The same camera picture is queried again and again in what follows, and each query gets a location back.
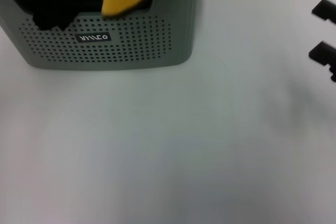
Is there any black towel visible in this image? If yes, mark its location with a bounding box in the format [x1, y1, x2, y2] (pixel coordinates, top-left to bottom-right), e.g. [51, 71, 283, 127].
[0, 0, 203, 33]

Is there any grey perforated plastic basket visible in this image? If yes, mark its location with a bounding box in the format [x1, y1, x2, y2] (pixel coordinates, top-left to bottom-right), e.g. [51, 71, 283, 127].
[0, 0, 208, 71]

